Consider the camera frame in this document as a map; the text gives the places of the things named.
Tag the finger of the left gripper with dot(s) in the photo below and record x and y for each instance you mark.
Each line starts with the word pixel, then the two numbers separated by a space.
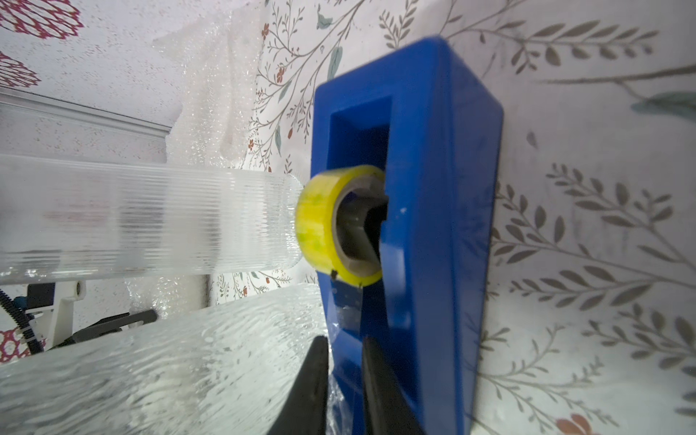
pixel 110 325

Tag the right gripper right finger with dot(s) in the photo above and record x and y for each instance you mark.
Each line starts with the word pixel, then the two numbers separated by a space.
pixel 385 409

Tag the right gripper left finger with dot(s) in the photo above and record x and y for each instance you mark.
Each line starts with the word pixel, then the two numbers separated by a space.
pixel 304 411

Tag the clear glass vase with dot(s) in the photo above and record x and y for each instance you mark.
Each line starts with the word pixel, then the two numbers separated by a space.
pixel 67 220
pixel 225 369

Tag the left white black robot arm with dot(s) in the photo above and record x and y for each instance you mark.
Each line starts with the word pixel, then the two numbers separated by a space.
pixel 50 307

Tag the yellow green tape roll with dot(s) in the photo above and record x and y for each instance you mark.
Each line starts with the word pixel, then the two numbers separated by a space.
pixel 317 222

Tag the blue tape dispenser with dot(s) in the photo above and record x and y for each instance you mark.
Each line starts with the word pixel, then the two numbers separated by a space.
pixel 423 118

